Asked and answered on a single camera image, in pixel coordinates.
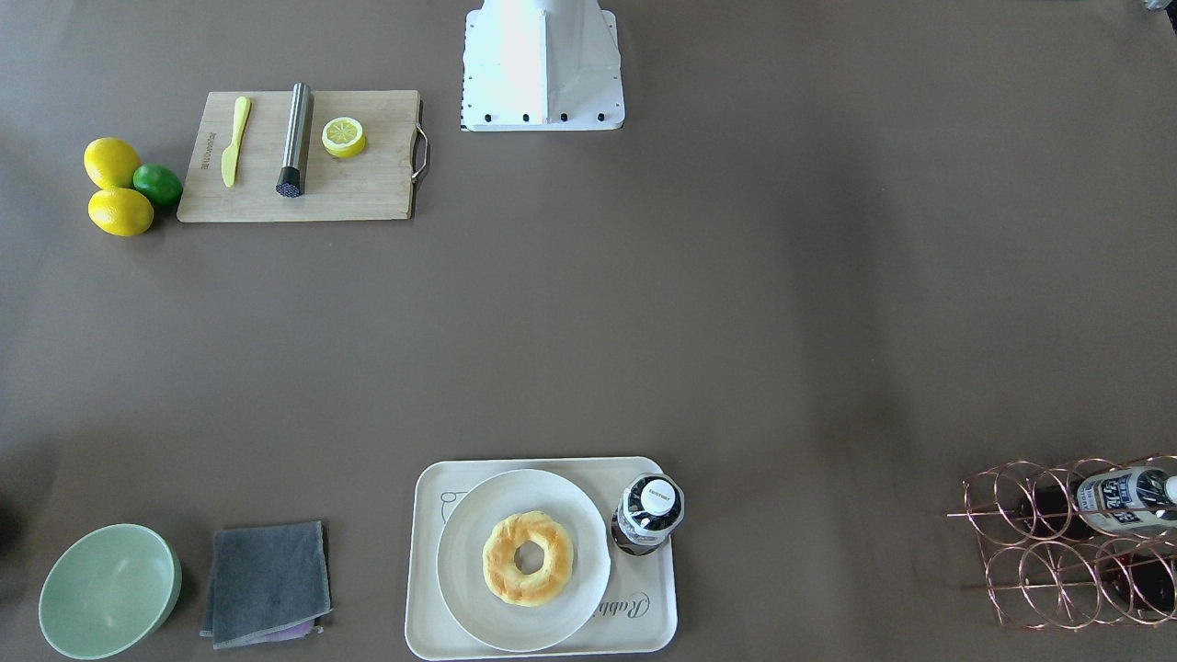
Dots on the grey folded cloth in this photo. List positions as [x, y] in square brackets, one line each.
[267, 584]

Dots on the white round plate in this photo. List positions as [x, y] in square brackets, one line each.
[459, 561]

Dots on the yellow plastic knife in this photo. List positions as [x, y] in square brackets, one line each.
[230, 156]

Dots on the mint green bowl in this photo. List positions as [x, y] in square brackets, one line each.
[108, 591]

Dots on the glazed donut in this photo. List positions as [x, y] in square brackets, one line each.
[528, 559]

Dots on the green lime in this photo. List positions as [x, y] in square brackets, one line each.
[158, 184]

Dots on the half lemon slice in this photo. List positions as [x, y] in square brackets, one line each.
[343, 137]

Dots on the cream rabbit tray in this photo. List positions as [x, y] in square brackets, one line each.
[636, 614]

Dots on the steel muddler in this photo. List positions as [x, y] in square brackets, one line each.
[290, 180]

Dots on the copper wire bottle rack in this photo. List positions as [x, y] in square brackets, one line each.
[1039, 557]

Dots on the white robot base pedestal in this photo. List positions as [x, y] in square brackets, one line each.
[541, 66]

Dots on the dark drink bottle on tray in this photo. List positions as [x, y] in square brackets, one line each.
[650, 508]

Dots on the wooden cutting board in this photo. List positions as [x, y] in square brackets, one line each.
[376, 185]

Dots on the whole yellow lemon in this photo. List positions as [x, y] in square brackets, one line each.
[110, 163]

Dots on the bottle in rack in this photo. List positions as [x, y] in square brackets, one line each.
[1139, 582]
[1131, 501]

